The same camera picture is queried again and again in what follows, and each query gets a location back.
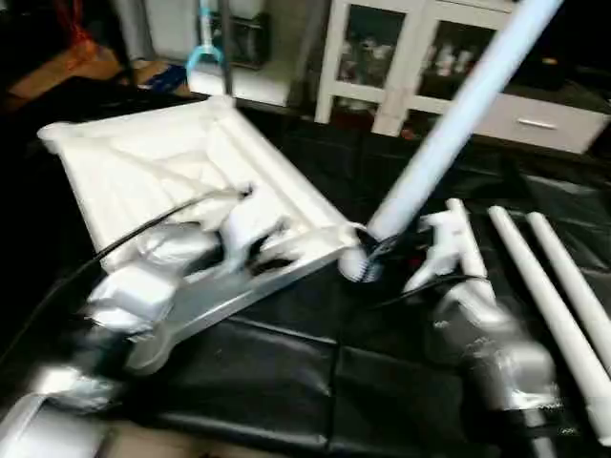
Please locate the white plastic table top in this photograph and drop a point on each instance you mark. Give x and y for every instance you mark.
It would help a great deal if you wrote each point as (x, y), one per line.
(162, 162)

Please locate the white plastic table leg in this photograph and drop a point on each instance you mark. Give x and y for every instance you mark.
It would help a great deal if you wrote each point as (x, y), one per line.
(573, 277)
(458, 114)
(544, 305)
(466, 234)

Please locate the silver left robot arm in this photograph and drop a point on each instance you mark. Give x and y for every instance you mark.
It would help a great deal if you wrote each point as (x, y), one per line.
(124, 296)

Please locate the black work mat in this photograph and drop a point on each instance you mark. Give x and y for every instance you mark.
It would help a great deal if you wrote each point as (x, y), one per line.
(315, 382)

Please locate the white glass-door cabinet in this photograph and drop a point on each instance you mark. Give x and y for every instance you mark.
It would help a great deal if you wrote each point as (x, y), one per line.
(401, 57)

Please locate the white drawer unit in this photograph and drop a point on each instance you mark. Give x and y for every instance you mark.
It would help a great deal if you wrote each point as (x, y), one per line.
(544, 119)

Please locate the brown cardboard box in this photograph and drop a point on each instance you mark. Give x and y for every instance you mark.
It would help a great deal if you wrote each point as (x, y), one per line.
(162, 74)

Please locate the black metal pole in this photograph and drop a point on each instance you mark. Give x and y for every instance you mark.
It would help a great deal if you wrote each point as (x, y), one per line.
(226, 48)

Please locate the blue plastic tool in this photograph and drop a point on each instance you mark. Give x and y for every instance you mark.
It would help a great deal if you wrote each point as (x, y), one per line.
(203, 52)

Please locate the flat brown cardboard sheet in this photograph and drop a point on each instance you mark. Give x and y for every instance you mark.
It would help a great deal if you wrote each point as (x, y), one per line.
(57, 76)

